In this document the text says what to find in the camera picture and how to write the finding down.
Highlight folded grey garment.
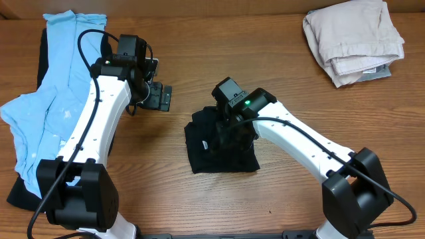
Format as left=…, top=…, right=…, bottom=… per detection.
left=357, top=64, right=391, bottom=82

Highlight black t-shirt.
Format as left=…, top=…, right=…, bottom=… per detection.
left=184, top=106, right=260, bottom=174

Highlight folded beige trousers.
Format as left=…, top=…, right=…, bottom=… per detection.
left=303, top=0, right=404, bottom=88

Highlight light blue shirt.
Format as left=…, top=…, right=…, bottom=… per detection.
left=1, top=11, right=107, bottom=197

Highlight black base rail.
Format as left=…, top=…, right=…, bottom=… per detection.
left=135, top=230, right=317, bottom=239

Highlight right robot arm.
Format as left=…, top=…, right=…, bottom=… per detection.
left=212, top=77, right=394, bottom=238

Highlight black garment under pile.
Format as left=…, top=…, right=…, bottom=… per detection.
left=7, top=29, right=112, bottom=212

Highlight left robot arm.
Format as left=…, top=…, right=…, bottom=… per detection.
left=27, top=35, right=172, bottom=239

